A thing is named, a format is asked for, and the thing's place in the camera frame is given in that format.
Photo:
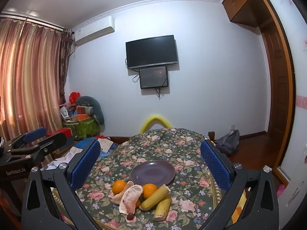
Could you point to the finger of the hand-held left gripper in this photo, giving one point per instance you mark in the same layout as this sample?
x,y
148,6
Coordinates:
x,y
54,142
34,134

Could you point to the large peeled pomelo piece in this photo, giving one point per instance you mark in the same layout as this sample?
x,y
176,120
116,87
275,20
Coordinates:
x,y
130,201

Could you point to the purple ceramic plate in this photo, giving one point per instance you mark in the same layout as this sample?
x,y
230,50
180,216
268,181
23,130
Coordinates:
x,y
153,172

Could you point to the wall-mounted black television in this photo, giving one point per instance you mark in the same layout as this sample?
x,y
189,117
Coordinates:
x,y
152,51

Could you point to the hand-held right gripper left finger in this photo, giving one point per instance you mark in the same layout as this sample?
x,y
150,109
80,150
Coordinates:
x,y
86,163

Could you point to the grey backpack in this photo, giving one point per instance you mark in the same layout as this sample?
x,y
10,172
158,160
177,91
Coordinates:
x,y
227,142

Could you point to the orange with sticker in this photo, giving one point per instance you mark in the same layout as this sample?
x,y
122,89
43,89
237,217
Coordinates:
x,y
149,189

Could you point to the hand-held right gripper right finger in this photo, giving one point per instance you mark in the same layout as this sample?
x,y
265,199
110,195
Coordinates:
x,y
214,164

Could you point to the white cloth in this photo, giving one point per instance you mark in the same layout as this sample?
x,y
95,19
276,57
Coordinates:
x,y
68,157

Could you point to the wooden overhead cabinet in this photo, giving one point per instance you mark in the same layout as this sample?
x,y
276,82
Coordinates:
x,y
242,2

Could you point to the cut banana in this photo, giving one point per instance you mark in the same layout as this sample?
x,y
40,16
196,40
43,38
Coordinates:
x,y
162,208
153,198

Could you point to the red box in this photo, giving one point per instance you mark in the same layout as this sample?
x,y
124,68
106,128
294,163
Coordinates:
x,y
61,132

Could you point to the small black monitor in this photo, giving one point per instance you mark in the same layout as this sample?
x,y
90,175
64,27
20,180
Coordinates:
x,y
153,76

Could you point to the green patterned box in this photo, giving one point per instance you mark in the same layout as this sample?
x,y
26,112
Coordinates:
x,y
86,127

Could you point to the red plastic bag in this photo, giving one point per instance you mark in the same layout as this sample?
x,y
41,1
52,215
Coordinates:
x,y
74,97

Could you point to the floral tablecloth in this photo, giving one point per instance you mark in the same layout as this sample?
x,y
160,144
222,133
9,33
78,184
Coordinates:
x,y
168,148

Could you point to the wooden door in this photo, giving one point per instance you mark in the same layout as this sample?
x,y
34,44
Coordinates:
x,y
278,88

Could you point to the patchwork quilt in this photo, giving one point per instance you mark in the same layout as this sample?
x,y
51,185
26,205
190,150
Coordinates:
x,y
106,145

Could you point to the striped pink curtain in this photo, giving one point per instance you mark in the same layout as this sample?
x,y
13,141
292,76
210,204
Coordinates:
x,y
28,76

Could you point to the small pomelo segment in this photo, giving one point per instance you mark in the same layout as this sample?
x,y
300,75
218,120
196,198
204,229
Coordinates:
x,y
123,192

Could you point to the white air conditioner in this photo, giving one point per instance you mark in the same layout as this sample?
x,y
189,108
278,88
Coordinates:
x,y
93,31

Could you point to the pink wall sticker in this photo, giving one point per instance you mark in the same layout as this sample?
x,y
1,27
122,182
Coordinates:
x,y
301,101

